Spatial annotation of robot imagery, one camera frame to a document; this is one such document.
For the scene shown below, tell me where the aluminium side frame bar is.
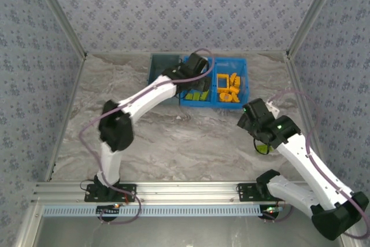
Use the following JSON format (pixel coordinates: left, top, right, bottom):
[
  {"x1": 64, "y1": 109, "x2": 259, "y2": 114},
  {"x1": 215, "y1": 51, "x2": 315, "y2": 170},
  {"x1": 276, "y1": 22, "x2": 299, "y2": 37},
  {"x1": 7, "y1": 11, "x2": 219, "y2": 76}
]
[
  {"x1": 284, "y1": 51, "x2": 326, "y2": 172},
  {"x1": 43, "y1": 54, "x2": 88, "y2": 183}
]

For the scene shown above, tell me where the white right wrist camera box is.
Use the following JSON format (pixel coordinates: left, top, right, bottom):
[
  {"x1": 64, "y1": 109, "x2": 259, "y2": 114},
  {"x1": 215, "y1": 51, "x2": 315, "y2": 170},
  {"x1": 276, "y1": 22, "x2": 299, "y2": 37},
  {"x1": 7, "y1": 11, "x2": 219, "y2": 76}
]
[{"x1": 267, "y1": 101, "x2": 280, "y2": 116}]

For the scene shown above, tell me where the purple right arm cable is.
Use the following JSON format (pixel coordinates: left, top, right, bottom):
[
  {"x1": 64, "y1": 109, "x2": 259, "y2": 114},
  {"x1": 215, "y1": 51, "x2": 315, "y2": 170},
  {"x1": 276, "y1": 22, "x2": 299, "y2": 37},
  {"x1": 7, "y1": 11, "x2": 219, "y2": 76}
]
[{"x1": 264, "y1": 89, "x2": 370, "y2": 241}]

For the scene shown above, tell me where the aluminium frame post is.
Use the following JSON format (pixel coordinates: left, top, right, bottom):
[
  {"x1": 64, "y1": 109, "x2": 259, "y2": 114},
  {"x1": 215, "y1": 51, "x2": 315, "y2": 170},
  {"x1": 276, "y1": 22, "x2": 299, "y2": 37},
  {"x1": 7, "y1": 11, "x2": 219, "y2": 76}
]
[
  {"x1": 28, "y1": 0, "x2": 88, "y2": 60},
  {"x1": 285, "y1": 0, "x2": 345, "y2": 58}
]

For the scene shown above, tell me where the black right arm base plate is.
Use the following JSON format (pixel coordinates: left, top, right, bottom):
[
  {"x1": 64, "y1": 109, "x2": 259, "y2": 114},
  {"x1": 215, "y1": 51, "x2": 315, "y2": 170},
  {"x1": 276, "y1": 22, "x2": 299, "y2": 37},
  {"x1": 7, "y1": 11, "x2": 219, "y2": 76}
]
[{"x1": 237, "y1": 182, "x2": 291, "y2": 203}]

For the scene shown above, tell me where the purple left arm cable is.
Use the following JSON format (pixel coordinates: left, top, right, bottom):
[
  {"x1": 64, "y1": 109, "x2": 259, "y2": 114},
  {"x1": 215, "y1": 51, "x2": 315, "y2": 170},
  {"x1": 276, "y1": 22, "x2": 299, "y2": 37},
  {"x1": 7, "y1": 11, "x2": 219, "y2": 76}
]
[{"x1": 78, "y1": 47, "x2": 216, "y2": 225}]

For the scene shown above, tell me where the steel base panel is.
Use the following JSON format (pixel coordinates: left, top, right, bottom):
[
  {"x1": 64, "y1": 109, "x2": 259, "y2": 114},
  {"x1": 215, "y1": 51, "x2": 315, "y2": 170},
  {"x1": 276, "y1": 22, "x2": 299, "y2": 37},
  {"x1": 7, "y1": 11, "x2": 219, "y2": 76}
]
[{"x1": 14, "y1": 203, "x2": 359, "y2": 247}]

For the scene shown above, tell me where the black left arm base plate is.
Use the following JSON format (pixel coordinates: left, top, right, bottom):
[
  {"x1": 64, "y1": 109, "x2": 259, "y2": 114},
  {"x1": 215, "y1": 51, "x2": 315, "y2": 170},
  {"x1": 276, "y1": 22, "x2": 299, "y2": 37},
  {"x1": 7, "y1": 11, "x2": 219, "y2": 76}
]
[{"x1": 84, "y1": 182, "x2": 137, "y2": 203}]

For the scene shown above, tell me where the aluminium rear frame bar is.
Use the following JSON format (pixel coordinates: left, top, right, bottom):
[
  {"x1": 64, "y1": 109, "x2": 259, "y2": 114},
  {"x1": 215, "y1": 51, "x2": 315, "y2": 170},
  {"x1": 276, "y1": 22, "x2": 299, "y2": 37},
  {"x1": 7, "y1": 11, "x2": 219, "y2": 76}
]
[{"x1": 86, "y1": 50, "x2": 288, "y2": 56}]

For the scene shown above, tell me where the yellow lego window frame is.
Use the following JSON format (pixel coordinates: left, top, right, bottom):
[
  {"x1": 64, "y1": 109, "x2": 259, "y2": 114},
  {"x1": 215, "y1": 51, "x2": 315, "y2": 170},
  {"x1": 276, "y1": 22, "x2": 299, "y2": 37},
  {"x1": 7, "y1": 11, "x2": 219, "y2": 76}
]
[{"x1": 216, "y1": 75, "x2": 231, "y2": 91}]

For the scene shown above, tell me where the grey plastic bin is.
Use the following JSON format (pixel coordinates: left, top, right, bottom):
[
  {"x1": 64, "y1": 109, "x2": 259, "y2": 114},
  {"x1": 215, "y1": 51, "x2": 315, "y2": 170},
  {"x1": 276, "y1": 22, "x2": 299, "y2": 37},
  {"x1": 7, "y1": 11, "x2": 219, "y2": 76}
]
[{"x1": 147, "y1": 53, "x2": 183, "y2": 106}]

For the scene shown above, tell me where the aluminium mounting rail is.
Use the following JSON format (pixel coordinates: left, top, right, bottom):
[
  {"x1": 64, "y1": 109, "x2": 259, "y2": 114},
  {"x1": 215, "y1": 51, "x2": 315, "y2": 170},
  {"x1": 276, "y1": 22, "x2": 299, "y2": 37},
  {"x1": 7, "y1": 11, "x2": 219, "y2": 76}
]
[{"x1": 31, "y1": 181, "x2": 316, "y2": 205}]

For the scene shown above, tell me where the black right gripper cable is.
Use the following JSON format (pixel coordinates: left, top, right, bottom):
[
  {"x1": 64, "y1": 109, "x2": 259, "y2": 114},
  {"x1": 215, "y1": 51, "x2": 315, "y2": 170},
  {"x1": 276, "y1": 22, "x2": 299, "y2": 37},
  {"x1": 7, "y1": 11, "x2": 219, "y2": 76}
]
[{"x1": 253, "y1": 138, "x2": 275, "y2": 156}]

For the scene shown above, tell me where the light blue slotted cable duct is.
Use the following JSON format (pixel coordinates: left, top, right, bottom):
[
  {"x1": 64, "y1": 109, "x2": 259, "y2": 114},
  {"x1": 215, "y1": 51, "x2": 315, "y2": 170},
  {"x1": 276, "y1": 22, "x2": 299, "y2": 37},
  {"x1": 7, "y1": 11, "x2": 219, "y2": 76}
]
[{"x1": 42, "y1": 204, "x2": 261, "y2": 218}]

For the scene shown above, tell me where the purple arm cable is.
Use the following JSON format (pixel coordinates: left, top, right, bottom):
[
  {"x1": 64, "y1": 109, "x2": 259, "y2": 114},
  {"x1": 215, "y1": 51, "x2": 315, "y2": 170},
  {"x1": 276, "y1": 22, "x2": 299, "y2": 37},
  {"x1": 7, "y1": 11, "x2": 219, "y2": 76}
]
[
  {"x1": 264, "y1": 89, "x2": 370, "y2": 241},
  {"x1": 78, "y1": 47, "x2": 216, "y2": 225}
]

